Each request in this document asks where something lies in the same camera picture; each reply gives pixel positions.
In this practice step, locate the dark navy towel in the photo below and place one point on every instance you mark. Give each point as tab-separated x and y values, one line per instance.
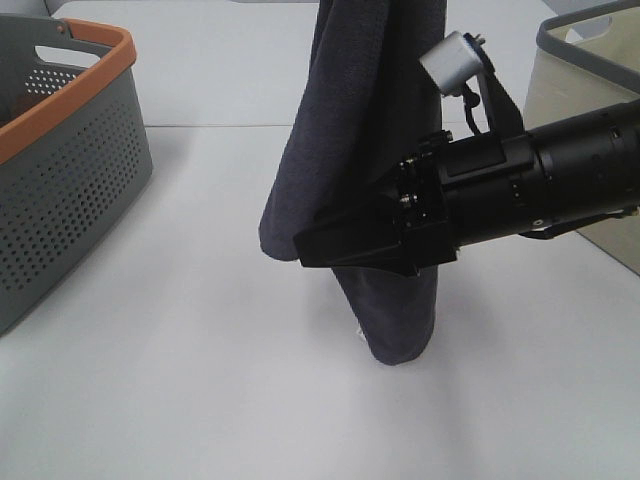
366	102

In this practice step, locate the grey perforated basket orange rim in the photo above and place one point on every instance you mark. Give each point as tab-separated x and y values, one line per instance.
74	151

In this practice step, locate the beige bin with grey rim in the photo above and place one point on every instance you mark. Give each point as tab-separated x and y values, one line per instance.
582	107

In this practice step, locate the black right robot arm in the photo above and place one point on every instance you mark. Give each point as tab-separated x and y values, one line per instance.
538	184

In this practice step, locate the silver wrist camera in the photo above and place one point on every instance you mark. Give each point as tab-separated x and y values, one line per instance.
455	60

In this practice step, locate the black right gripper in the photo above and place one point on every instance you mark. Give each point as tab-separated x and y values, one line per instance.
450	194

